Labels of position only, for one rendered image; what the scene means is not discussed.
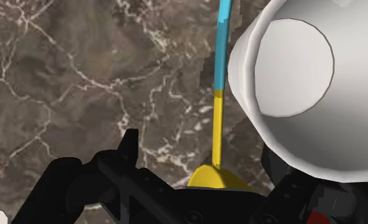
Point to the white cup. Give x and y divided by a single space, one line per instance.
295 68

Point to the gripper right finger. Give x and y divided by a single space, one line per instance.
295 201

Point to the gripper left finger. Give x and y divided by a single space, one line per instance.
78 189

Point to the blue and yellow spoon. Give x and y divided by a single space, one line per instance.
217 124

